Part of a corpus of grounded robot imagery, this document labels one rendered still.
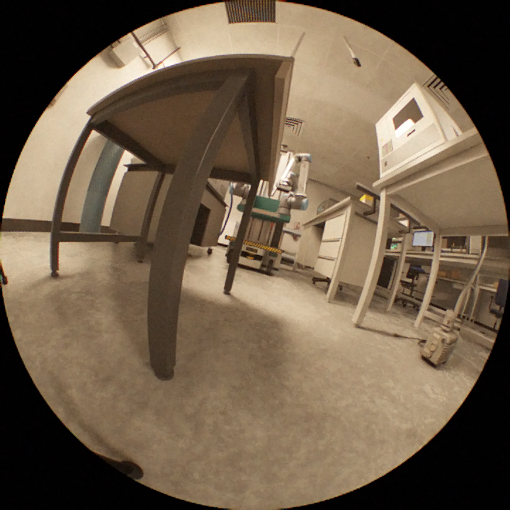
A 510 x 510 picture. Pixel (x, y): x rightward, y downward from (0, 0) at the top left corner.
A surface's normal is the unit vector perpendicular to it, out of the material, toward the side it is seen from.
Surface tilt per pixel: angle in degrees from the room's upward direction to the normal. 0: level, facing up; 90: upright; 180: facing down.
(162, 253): 90
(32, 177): 90
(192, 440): 0
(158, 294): 90
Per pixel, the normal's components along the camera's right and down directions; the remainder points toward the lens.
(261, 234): -0.13, 0.04
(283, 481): 0.26, -0.96
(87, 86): 0.97, 0.25
